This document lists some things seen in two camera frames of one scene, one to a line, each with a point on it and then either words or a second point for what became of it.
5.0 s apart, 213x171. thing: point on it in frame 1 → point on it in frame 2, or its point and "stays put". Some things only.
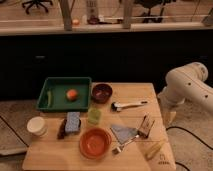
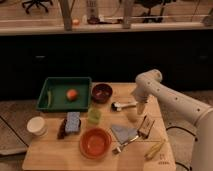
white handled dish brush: [116, 106] stays put
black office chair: [37, 2] stays put
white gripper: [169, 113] → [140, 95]
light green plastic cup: [94, 116] stays put
